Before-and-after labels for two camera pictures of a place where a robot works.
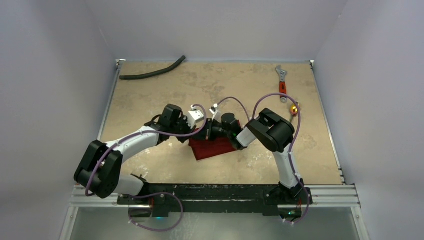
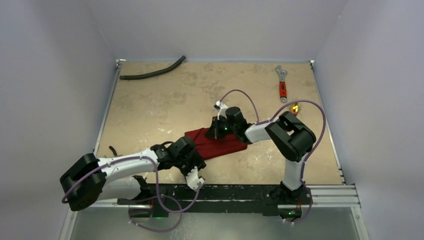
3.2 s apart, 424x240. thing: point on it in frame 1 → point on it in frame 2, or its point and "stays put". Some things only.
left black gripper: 183,120 → 196,160
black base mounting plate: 216,200 stays put
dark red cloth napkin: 203,148 stays put
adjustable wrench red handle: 282,85 stays put
